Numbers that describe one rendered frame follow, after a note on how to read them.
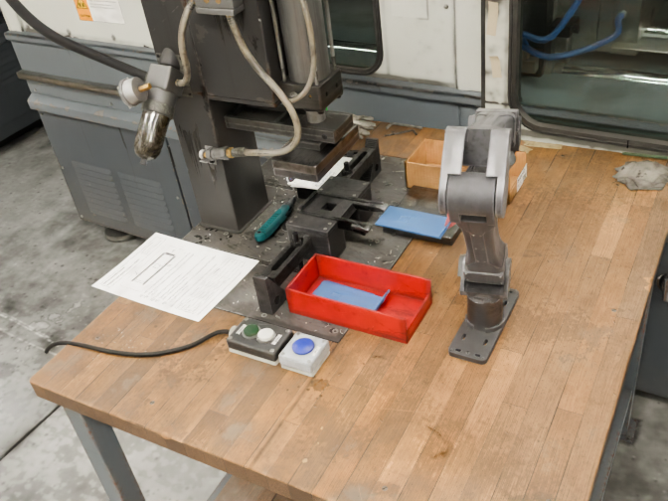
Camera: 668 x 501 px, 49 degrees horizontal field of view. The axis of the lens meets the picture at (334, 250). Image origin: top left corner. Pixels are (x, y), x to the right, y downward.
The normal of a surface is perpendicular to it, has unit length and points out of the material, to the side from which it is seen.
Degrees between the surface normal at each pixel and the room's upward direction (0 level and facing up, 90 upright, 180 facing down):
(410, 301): 0
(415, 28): 90
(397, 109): 90
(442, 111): 90
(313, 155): 0
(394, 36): 90
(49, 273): 0
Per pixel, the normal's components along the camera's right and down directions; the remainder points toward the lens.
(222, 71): -0.47, 0.57
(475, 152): -0.32, 0.30
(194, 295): -0.12, -0.81
